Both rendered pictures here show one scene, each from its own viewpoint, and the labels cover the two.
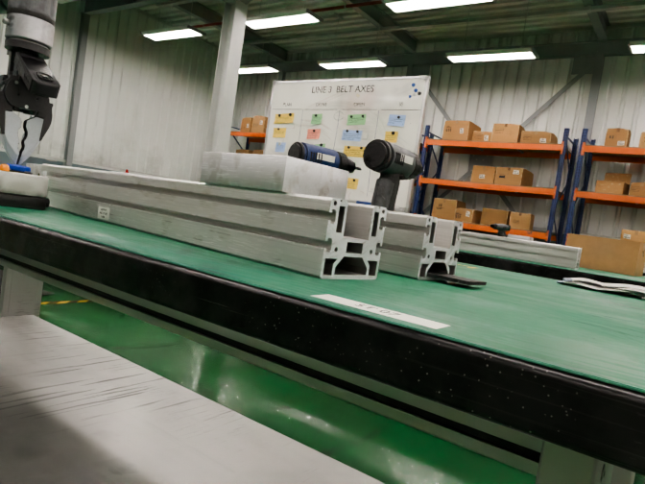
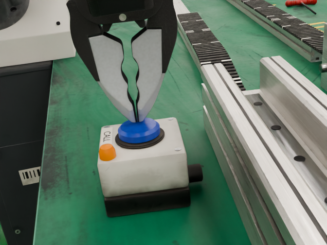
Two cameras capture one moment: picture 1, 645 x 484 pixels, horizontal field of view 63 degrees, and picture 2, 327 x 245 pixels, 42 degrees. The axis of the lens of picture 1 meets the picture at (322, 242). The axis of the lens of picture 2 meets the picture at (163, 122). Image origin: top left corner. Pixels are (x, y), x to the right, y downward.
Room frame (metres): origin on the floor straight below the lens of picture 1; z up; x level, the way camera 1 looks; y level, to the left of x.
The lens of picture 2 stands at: (0.69, 0.28, 1.03)
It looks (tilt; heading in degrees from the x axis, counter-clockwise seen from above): 25 degrees down; 46
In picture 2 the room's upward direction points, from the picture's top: 6 degrees counter-clockwise
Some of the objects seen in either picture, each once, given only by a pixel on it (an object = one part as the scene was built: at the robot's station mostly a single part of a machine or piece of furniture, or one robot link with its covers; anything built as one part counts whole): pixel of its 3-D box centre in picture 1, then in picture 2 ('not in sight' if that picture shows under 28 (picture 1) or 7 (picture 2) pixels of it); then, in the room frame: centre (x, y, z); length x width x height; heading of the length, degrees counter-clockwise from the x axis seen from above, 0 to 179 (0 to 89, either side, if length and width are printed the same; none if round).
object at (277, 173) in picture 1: (271, 186); not in sight; (0.68, 0.08, 0.87); 0.16 x 0.11 x 0.07; 48
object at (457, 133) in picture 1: (487, 202); not in sight; (10.58, -3.17, 1.58); 2.83 x 0.98 x 3.15; 55
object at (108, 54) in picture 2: (7, 136); (114, 72); (0.94, 0.59, 0.90); 0.06 x 0.03 x 0.09; 48
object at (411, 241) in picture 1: (253, 217); not in sight; (0.98, 0.13, 0.82); 0.80 x 0.10 x 0.09; 48
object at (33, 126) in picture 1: (25, 140); (147, 68); (0.96, 0.56, 0.90); 0.06 x 0.03 x 0.09; 48
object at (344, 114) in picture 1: (328, 199); not in sight; (4.30, 0.00, 0.97); 1.50 x 0.50 x 1.95; 55
